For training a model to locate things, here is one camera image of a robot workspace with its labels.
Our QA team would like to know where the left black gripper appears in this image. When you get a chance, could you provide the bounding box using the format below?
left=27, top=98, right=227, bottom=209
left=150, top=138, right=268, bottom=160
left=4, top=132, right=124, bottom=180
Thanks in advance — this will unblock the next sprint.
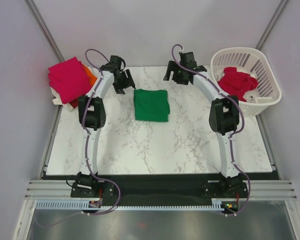
left=113, top=69, right=136, bottom=95

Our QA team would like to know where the green t shirt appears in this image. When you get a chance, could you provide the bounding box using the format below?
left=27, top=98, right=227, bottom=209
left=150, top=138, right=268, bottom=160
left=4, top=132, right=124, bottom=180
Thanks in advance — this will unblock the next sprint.
left=133, top=89, right=170, bottom=123

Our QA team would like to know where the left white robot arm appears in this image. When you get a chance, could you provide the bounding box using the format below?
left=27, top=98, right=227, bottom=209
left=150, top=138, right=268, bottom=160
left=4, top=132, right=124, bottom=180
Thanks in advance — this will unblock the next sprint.
left=70, top=55, right=136, bottom=198

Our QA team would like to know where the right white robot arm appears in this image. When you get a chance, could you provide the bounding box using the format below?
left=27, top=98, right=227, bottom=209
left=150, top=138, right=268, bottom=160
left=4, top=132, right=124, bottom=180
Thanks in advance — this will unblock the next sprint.
left=163, top=50, right=250, bottom=198

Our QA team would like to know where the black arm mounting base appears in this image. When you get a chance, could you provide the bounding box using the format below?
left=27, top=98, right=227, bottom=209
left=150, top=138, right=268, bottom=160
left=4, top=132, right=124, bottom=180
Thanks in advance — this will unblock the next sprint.
left=37, top=172, right=280, bottom=206

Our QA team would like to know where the folded orange t shirt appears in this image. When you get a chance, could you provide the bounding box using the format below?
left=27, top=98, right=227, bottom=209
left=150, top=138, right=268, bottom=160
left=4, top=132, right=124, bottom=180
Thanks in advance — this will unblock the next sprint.
left=82, top=64, right=98, bottom=87

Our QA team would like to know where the folded dark red t shirt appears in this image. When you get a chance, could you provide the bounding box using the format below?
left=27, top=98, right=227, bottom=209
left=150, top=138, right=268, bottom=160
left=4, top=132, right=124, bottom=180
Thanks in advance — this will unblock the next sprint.
left=69, top=99, right=78, bottom=109

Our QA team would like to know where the folded pink t shirt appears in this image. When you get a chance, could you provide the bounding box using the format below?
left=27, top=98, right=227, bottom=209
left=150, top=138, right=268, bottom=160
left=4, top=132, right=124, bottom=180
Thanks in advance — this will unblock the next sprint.
left=48, top=57, right=91, bottom=103

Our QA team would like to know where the red t shirt in basket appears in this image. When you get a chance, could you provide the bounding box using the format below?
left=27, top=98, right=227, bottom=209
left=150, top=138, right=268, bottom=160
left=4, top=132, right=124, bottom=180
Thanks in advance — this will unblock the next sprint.
left=218, top=67, right=259, bottom=102

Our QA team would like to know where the white plastic laundry basket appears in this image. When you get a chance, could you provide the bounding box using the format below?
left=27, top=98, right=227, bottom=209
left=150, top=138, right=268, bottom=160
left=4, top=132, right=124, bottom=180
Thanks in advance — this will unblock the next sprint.
left=210, top=47, right=282, bottom=116

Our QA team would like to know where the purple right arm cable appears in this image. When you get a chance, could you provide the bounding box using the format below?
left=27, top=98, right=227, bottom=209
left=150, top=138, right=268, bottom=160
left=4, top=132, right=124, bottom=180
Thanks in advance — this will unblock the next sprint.
left=171, top=44, right=251, bottom=218

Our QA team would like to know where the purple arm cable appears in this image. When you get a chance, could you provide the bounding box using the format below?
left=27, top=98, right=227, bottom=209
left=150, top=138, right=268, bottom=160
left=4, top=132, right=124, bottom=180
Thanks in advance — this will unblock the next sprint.
left=36, top=48, right=122, bottom=229
left=171, top=44, right=251, bottom=218

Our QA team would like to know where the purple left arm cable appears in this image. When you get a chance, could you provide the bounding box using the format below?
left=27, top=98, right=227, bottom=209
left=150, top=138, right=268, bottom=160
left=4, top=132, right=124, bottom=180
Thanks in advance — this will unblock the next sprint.
left=36, top=48, right=122, bottom=229

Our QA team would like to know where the white slotted cable duct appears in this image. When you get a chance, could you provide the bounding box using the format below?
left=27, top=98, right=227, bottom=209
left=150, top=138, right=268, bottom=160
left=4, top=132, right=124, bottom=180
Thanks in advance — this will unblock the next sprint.
left=35, top=198, right=238, bottom=212

